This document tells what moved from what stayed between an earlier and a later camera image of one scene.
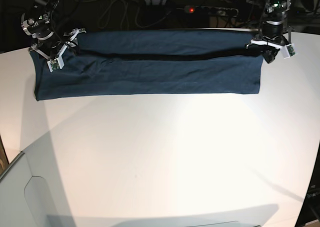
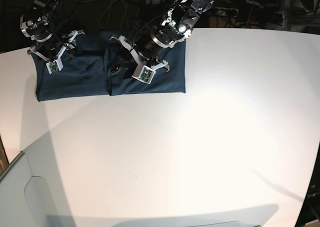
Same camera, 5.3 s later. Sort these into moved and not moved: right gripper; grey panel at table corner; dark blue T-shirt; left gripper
Moved: left gripper; dark blue T-shirt
Not moved: grey panel at table corner; right gripper
